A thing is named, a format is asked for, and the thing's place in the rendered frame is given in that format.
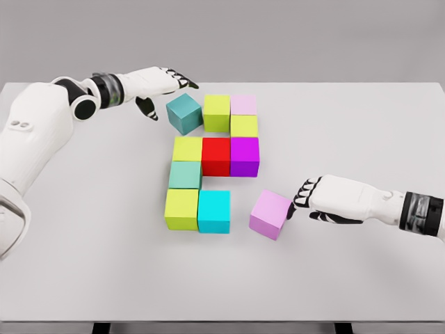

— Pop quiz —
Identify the purple cube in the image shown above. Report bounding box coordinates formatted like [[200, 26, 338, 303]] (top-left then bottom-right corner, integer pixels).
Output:
[[229, 136, 261, 178]]

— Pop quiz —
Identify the cyan cube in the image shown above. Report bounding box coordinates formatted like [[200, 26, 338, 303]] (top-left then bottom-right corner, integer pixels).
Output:
[[197, 189, 232, 234]]

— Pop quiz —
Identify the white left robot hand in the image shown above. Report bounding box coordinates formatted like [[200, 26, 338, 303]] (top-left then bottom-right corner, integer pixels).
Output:
[[133, 66, 200, 122]]

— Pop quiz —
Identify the pale pink cube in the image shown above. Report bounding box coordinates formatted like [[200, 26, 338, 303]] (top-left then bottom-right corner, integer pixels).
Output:
[[230, 95, 258, 117]]

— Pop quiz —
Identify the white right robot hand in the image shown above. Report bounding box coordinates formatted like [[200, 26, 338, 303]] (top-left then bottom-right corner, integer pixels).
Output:
[[285, 174, 386, 225]]

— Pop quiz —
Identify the dark teal cube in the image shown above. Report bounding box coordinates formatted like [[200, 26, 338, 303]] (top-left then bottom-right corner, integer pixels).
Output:
[[165, 93, 204, 136]]

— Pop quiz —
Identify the yellow-green cube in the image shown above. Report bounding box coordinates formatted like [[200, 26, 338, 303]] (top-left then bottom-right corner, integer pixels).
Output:
[[171, 136, 204, 164], [229, 114, 259, 139], [163, 188, 200, 232], [202, 95, 232, 133]]

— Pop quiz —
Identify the mint green cube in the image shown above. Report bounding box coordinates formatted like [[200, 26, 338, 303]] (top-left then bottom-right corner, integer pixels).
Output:
[[168, 160, 203, 191]]

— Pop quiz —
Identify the red cube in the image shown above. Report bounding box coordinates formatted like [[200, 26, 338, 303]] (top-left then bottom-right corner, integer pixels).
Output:
[[201, 136, 232, 177]]

